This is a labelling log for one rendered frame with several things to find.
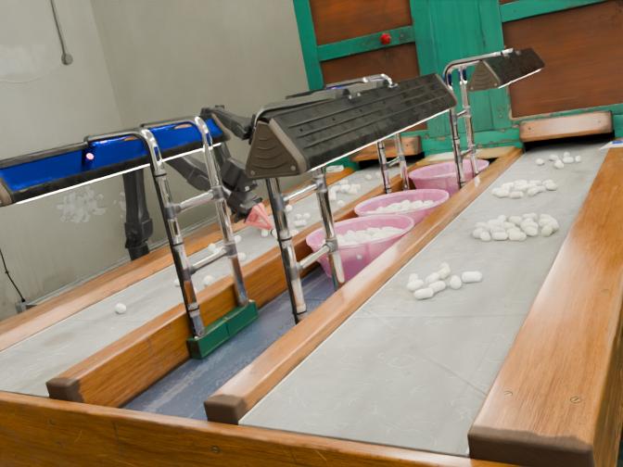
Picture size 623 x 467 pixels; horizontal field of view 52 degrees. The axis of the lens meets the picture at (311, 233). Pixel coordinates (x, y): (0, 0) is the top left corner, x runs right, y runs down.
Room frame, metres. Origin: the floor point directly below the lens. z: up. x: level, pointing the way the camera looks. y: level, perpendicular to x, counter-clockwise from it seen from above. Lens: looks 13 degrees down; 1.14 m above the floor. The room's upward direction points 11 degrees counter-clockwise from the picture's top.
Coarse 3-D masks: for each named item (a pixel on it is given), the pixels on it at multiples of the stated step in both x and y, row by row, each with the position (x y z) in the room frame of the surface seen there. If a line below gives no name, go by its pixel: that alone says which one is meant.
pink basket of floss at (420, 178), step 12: (420, 168) 2.23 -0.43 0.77; (432, 168) 2.24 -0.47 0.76; (444, 168) 2.24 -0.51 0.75; (468, 168) 2.20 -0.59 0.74; (480, 168) 2.01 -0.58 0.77; (420, 180) 2.06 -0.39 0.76; (432, 180) 2.02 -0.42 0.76; (456, 180) 2.00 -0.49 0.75; (468, 180) 2.00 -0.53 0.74; (456, 192) 2.01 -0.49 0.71
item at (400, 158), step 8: (352, 80) 1.99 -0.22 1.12; (360, 80) 1.98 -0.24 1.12; (368, 80) 1.97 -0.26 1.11; (376, 80) 2.11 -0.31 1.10; (328, 88) 2.03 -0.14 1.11; (400, 136) 2.09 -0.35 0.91; (376, 144) 1.97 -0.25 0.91; (400, 144) 2.09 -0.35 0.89; (384, 152) 1.96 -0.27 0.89; (400, 152) 2.09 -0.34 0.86; (384, 160) 1.96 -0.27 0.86; (392, 160) 2.02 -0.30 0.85; (400, 160) 2.08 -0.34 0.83; (384, 168) 1.96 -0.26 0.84; (400, 168) 2.09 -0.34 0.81; (384, 176) 1.96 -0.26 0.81; (400, 176) 2.10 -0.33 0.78; (384, 184) 1.96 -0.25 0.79; (408, 184) 2.09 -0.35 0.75
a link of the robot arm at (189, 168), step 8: (168, 160) 1.89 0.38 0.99; (176, 160) 1.88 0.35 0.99; (184, 160) 1.87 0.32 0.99; (192, 160) 1.88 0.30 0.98; (176, 168) 1.88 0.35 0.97; (184, 168) 1.87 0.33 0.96; (192, 168) 1.86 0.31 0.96; (200, 168) 1.87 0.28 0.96; (184, 176) 1.87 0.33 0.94; (192, 176) 1.86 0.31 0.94; (208, 176) 1.85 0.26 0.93; (192, 184) 1.86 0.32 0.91
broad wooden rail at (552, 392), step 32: (608, 160) 1.76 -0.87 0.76; (608, 192) 1.42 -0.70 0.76; (576, 224) 1.22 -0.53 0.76; (608, 224) 1.18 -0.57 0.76; (576, 256) 1.04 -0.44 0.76; (608, 256) 1.01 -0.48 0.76; (544, 288) 0.92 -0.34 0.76; (576, 288) 0.90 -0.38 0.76; (608, 288) 0.87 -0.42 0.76; (544, 320) 0.81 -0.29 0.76; (576, 320) 0.79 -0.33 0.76; (608, 320) 0.77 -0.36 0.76; (512, 352) 0.73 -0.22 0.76; (544, 352) 0.72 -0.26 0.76; (576, 352) 0.70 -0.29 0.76; (608, 352) 0.69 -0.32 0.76; (512, 384) 0.66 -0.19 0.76; (544, 384) 0.64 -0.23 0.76; (576, 384) 0.63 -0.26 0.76; (608, 384) 0.65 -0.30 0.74; (480, 416) 0.60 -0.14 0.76; (512, 416) 0.59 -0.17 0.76; (544, 416) 0.58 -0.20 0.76; (576, 416) 0.57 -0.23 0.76; (608, 416) 0.69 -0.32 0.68; (480, 448) 0.57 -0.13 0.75; (512, 448) 0.55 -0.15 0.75; (544, 448) 0.54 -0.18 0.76; (576, 448) 0.52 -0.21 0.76; (608, 448) 0.67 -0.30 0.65
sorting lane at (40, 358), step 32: (192, 256) 1.70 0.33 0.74; (256, 256) 1.56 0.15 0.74; (128, 288) 1.49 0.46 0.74; (160, 288) 1.43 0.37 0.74; (64, 320) 1.33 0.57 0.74; (96, 320) 1.29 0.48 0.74; (128, 320) 1.25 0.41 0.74; (0, 352) 1.19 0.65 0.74; (32, 352) 1.16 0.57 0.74; (64, 352) 1.13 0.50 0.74; (0, 384) 1.03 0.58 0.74; (32, 384) 1.00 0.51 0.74
